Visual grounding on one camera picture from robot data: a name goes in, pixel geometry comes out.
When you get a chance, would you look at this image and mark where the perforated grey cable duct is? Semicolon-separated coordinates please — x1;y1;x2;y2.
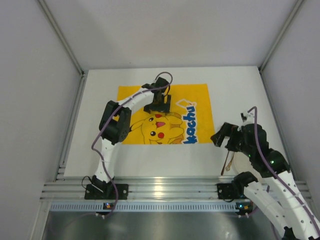
50;201;253;213

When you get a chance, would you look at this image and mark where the white paper plate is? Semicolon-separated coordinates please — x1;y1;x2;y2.
232;152;264;183

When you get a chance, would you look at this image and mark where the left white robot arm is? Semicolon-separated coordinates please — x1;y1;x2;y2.
91;74;172;184

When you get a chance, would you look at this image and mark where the copper spoon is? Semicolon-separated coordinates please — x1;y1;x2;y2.
224;153;235;172

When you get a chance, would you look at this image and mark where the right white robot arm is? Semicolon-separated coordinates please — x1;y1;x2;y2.
210;122;320;240

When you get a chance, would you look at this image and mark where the aluminium mounting rail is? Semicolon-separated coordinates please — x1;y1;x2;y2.
40;165;233;201

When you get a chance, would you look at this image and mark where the yellow Pikachu placemat cloth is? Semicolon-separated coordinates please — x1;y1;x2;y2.
123;84;215;145

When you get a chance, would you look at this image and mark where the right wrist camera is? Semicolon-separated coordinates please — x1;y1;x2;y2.
240;112;255;125

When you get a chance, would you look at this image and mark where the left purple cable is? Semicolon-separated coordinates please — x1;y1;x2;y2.
91;71;175;218

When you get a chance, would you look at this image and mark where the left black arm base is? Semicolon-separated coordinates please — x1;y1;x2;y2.
84;175;129;200

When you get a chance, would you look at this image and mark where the copper fork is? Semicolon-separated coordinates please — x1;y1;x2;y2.
220;150;230;176

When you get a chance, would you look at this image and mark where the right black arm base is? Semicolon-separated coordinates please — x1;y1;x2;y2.
216;183;246;203

